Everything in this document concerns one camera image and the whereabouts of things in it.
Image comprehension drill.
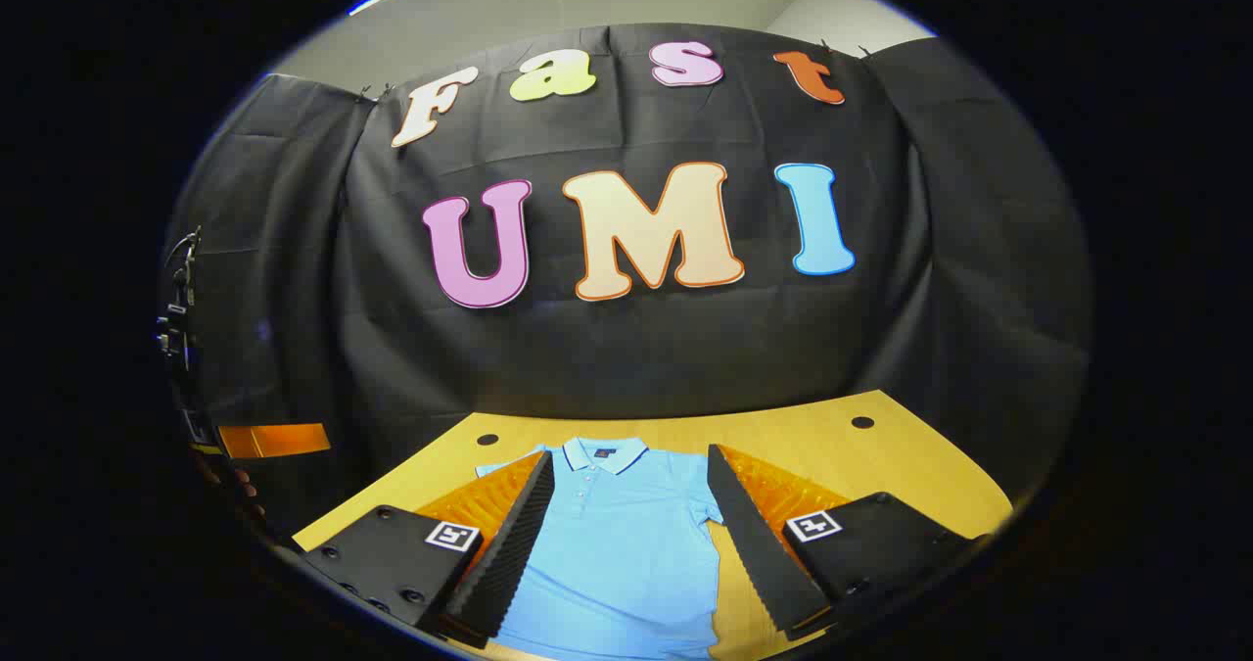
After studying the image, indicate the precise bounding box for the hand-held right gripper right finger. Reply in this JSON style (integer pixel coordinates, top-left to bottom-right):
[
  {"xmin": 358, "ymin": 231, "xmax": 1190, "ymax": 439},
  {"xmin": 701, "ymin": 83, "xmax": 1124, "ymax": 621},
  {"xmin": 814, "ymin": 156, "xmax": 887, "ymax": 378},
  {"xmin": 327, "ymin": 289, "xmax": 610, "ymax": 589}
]
[{"xmin": 705, "ymin": 444, "xmax": 992, "ymax": 642}]

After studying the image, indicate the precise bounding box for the light blue polo T-shirt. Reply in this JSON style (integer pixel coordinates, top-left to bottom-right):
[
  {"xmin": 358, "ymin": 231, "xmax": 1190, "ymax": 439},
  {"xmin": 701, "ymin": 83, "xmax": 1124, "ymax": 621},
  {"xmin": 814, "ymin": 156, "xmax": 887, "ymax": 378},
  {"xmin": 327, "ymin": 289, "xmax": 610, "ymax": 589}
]
[{"xmin": 475, "ymin": 436, "xmax": 725, "ymax": 661}]

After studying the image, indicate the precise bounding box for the black backdrop cloth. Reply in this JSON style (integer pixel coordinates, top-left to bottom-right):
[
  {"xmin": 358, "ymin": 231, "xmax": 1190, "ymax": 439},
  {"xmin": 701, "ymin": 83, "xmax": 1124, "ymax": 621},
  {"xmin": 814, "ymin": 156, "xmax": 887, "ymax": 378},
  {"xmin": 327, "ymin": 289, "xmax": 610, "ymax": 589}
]
[{"xmin": 162, "ymin": 23, "xmax": 1092, "ymax": 544}]

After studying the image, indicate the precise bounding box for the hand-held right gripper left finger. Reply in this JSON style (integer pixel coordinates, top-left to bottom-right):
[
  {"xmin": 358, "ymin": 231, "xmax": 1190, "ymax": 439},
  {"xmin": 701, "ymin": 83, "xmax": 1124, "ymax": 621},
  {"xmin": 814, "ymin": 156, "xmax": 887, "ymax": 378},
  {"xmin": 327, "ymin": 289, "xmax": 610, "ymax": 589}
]
[{"xmin": 292, "ymin": 450, "xmax": 556, "ymax": 650}]

